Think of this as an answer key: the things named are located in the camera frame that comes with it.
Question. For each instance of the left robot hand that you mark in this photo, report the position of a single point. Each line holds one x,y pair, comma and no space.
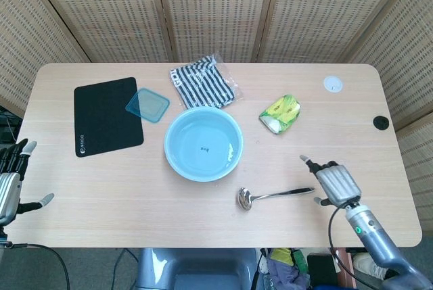
10,182

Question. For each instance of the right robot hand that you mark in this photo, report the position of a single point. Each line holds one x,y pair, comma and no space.
336,182

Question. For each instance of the metal ladle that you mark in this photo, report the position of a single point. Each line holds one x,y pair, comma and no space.
267,196

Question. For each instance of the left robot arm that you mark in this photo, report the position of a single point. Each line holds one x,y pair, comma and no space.
2,236

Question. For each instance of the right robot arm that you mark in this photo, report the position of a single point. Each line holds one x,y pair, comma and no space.
379,242

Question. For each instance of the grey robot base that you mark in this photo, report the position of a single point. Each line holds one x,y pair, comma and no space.
196,269

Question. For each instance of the light blue bowl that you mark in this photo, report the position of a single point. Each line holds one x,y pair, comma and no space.
203,143

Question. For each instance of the green yellow snack packet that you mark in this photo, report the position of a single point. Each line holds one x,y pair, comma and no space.
280,114

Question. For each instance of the pile of coloured clutter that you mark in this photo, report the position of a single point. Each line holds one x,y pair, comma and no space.
287,268

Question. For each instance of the black mouse pad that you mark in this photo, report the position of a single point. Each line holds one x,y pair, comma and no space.
107,117

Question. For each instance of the teal transparent container lid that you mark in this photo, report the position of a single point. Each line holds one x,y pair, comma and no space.
147,104

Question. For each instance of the striped cloth in plastic bag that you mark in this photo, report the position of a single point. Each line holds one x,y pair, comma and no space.
203,82

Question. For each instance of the woven folding screen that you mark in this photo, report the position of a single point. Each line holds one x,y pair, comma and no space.
216,9

